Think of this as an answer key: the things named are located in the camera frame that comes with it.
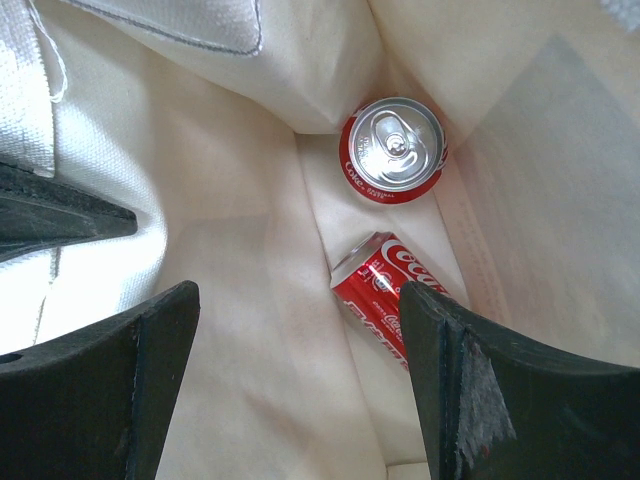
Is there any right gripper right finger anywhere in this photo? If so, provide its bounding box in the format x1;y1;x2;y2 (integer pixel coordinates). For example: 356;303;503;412
399;282;639;479

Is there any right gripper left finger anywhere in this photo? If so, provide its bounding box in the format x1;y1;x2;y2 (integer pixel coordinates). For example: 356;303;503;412
1;281;200;479

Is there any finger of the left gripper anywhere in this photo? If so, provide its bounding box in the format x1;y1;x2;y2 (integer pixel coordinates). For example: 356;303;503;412
1;163;138;255

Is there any red cola can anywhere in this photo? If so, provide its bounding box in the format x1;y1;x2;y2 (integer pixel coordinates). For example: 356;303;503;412
330;232;449;367
339;97;448;205

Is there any beige canvas tote bag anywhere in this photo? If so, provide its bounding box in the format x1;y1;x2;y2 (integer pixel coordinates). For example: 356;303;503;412
1;1;639;479

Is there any red cola can front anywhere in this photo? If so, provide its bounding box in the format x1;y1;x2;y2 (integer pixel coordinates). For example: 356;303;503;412
339;97;448;205

